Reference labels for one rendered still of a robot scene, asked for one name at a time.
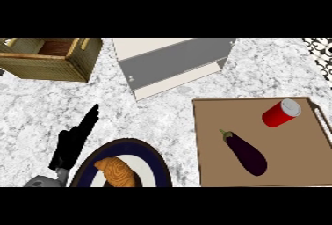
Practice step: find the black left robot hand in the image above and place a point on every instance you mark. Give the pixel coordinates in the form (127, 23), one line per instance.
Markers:
(76, 138)

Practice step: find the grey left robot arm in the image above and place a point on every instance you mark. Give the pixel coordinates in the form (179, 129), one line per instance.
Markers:
(51, 180)

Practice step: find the white grey tiered shelf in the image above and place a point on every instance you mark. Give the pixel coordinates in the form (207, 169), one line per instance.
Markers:
(173, 63)

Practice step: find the brown tray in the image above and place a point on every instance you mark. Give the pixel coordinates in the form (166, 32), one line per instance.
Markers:
(259, 146)

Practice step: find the red can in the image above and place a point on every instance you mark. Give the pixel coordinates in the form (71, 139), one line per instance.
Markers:
(281, 113)

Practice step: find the orange croissant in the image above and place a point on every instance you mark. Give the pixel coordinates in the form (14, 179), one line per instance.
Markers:
(117, 173)

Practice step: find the dark blue white plate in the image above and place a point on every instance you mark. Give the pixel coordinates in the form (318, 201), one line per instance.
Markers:
(149, 164)

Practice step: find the olive wicker basket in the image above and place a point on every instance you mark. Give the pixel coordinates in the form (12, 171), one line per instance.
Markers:
(48, 64)

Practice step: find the purple eggplant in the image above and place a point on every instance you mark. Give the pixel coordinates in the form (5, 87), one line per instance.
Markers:
(247, 153)

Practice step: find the black white patterned object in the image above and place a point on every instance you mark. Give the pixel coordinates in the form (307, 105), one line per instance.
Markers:
(322, 54)

